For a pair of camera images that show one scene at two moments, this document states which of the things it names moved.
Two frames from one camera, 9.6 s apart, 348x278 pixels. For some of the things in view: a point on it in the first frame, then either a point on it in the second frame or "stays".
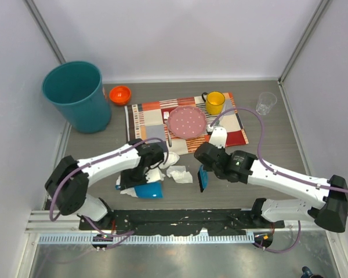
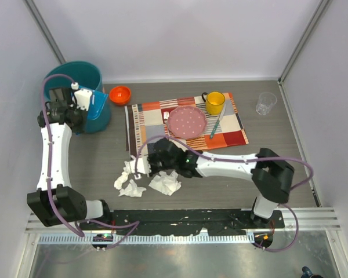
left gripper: (125, 183) to (80, 128)
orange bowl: (120, 95) stays
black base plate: (159, 222) stays
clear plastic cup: (266, 99) stays
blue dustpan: (152, 190) to (98, 113)
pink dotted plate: (187, 122) stays
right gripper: (221, 149) to (150, 157)
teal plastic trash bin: (76, 89) stays
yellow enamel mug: (214, 102) stays
